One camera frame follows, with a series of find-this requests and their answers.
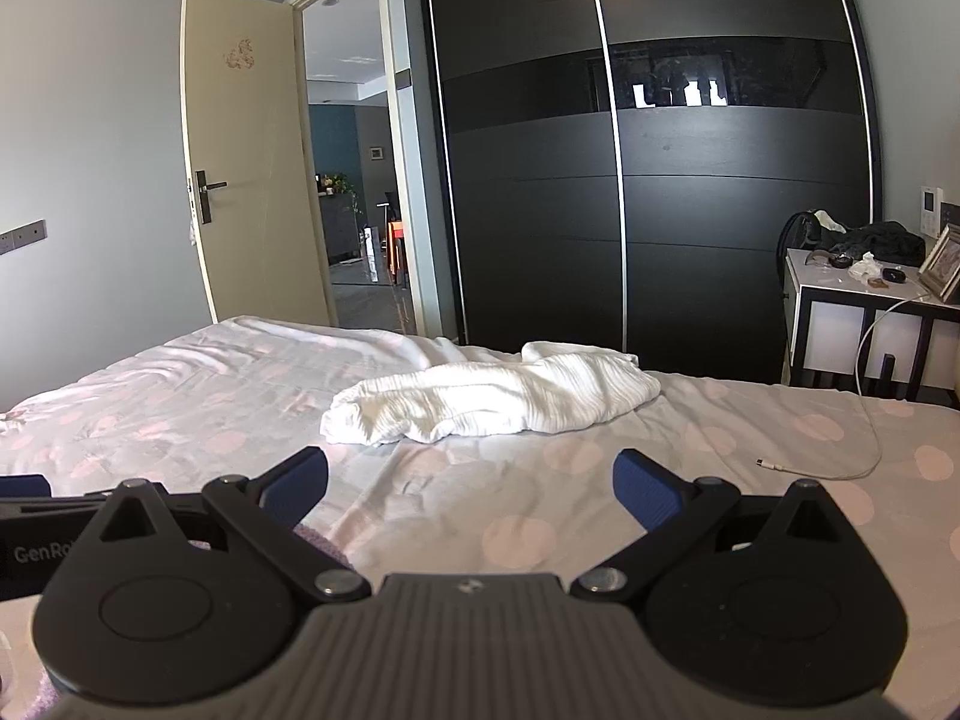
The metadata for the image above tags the black cloth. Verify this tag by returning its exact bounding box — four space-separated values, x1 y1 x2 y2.
823 220 927 268

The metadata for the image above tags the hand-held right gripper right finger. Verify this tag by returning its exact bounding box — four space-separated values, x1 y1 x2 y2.
570 448 865 602

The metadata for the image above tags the white crinkled garment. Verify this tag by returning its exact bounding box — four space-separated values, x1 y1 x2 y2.
320 341 662 445

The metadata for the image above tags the black sliding wardrobe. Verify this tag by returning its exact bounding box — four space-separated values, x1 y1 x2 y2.
416 0 890 387

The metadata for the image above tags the black door handle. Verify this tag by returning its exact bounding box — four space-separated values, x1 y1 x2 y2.
193 169 228 226

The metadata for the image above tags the grey wall switch panel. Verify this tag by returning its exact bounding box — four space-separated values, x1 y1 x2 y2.
0 219 48 257

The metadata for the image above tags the black backpack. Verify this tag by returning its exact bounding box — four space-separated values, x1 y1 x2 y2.
780 208 827 254

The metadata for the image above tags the white charging cable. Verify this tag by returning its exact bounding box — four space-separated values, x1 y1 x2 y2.
756 292 947 481

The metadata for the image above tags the white wall intercom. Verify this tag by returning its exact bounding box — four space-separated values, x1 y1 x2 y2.
921 186 947 245

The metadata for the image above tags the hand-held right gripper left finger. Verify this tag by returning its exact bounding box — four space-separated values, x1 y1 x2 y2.
82 446 370 602

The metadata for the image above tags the bed with polka-dot sheet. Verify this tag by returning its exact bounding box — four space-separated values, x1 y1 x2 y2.
0 315 960 720

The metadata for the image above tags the cream room door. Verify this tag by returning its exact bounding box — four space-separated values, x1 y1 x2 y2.
178 0 338 327

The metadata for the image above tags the picture frame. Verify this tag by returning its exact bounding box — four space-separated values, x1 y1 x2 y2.
919 223 960 305

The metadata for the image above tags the orange chair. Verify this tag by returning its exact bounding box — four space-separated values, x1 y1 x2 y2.
381 219 407 287

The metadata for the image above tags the white nightstand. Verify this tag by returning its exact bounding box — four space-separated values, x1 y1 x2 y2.
780 247 960 391

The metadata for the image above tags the dark hallway cabinet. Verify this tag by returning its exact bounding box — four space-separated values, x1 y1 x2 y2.
321 191 362 265

